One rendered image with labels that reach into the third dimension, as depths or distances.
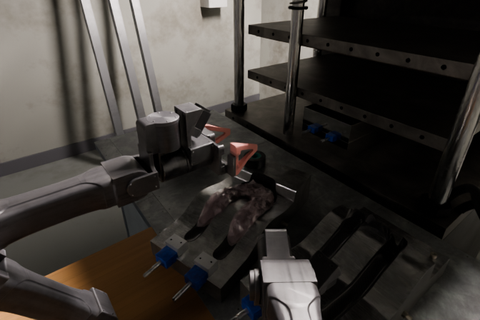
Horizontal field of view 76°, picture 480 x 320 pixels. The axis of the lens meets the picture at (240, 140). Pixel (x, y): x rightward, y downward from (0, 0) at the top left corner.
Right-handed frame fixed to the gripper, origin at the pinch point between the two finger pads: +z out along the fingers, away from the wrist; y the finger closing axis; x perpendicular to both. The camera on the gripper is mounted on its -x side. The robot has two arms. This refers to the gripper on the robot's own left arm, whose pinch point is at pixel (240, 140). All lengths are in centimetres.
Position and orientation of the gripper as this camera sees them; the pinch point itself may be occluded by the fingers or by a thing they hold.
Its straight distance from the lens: 68.2
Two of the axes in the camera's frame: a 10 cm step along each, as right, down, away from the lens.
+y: -6.1, -3.7, 7.0
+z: 7.9, -2.7, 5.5
